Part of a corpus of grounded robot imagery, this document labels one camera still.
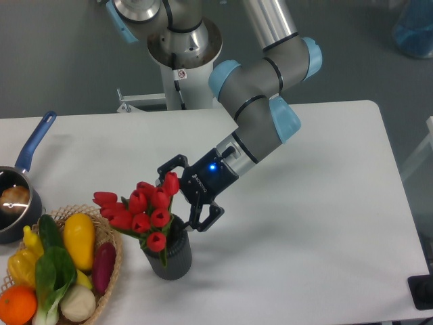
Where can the woven wicker basket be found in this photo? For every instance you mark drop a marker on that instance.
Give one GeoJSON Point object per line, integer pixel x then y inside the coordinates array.
{"type": "Point", "coordinates": [103, 233]}

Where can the orange fruit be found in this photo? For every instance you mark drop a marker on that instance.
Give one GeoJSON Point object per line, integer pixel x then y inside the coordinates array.
{"type": "Point", "coordinates": [18, 305]}

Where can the green bok choy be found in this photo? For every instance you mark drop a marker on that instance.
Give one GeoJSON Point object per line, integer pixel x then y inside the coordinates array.
{"type": "Point", "coordinates": [55, 273]}

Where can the dark grey ribbed vase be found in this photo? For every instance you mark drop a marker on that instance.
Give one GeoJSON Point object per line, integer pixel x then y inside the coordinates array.
{"type": "Point", "coordinates": [178, 253]}

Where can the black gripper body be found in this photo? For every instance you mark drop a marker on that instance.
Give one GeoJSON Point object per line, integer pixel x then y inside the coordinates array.
{"type": "Point", "coordinates": [206, 179]}

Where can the blue translucent container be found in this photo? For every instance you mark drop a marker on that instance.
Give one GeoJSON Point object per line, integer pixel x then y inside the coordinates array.
{"type": "Point", "coordinates": [412, 32]}

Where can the yellow squash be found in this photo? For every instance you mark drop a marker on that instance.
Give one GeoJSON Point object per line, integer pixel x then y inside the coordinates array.
{"type": "Point", "coordinates": [79, 240]}

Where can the small yellow fruit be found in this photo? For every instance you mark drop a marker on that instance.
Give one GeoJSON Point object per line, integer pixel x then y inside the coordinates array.
{"type": "Point", "coordinates": [83, 280]}

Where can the black device at edge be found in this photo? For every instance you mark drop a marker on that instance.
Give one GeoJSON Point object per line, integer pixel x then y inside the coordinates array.
{"type": "Point", "coordinates": [421, 291]}

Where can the brown bread bun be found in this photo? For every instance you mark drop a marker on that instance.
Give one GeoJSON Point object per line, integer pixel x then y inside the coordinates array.
{"type": "Point", "coordinates": [14, 200]}

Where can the red tulip bouquet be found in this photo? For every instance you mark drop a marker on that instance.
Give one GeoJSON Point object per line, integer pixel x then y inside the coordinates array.
{"type": "Point", "coordinates": [145, 215]}

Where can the purple eggplant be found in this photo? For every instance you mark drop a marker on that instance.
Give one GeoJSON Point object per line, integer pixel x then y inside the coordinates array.
{"type": "Point", "coordinates": [103, 266]}

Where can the blue handled saucepan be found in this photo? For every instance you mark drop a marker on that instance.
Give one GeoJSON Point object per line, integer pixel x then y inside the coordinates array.
{"type": "Point", "coordinates": [12, 224]}

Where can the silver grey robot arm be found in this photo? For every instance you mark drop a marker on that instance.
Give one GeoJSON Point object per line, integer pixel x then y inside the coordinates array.
{"type": "Point", "coordinates": [252, 95]}

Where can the yellow bell pepper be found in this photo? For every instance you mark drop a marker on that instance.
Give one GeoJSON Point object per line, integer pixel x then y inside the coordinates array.
{"type": "Point", "coordinates": [21, 267]}

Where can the white frame at right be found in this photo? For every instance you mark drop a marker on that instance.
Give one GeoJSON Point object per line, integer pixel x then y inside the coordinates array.
{"type": "Point", "coordinates": [418, 155]}

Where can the beige round mushroom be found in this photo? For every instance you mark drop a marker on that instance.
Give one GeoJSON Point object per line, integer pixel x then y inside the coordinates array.
{"type": "Point", "coordinates": [78, 304]}

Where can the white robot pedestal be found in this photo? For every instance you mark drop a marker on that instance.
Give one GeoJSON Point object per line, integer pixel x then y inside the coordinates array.
{"type": "Point", "coordinates": [186, 61]}

